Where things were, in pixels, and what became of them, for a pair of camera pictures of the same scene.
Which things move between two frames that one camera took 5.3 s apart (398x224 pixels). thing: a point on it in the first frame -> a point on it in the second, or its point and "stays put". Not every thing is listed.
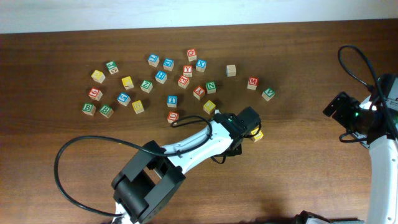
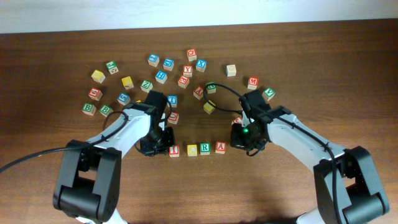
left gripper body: x=238 y=150 -> x=157 y=141
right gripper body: x=346 y=112 -> x=245 y=137
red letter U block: x=172 y=116 stays put
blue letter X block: x=201 y=65 stays put
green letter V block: x=268 y=94 stays put
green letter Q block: x=112 y=67 stays put
